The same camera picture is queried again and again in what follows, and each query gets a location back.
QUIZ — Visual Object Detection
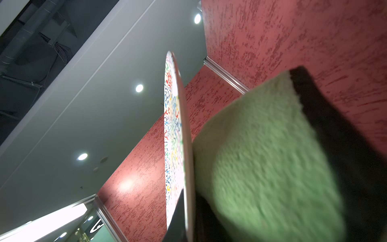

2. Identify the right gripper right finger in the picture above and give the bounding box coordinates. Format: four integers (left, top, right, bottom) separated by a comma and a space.
194, 194, 232, 242

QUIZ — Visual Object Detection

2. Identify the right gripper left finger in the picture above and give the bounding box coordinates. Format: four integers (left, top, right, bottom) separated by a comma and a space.
162, 190, 186, 242

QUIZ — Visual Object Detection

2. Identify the round colourful squiggle plate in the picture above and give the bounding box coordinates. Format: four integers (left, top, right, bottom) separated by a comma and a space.
163, 51, 196, 242

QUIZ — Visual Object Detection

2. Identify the green microfiber cloth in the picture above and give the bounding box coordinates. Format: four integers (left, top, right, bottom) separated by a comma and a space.
191, 66, 387, 242

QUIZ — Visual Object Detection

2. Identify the left aluminium corner post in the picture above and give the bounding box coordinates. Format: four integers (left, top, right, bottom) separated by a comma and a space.
93, 194, 128, 242

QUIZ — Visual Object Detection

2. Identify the aluminium corner post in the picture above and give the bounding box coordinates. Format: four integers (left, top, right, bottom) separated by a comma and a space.
93, 194, 128, 242
203, 56, 250, 94

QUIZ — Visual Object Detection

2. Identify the right aluminium corner post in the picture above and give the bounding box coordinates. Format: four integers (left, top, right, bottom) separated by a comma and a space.
203, 56, 250, 94

